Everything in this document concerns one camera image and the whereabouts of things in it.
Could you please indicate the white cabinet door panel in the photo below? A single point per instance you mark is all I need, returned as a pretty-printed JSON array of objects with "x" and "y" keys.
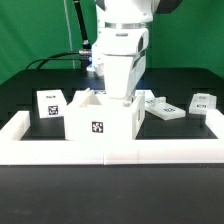
[{"x": 160, "y": 108}]

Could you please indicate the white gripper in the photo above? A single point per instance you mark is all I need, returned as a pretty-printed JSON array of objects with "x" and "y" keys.
[{"x": 121, "y": 74}]

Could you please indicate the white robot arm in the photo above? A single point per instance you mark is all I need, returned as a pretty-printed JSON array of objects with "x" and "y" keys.
[{"x": 119, "y": 53}]

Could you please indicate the white cabinet top block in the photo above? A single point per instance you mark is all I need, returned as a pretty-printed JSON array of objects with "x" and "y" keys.
[{"x": 51, "y": 103}]

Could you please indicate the white cabinet body box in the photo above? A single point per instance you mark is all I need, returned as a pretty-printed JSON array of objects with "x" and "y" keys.
[{"x": 93, "y": 116}]

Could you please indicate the white cabinet door with knob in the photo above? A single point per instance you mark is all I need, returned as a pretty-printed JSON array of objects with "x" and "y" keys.
[{"x": 201, "y": 102}]

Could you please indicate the white U-shaped workspace frame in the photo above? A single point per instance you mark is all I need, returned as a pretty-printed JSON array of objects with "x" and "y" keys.
[{"x": 15, "y": 151}]

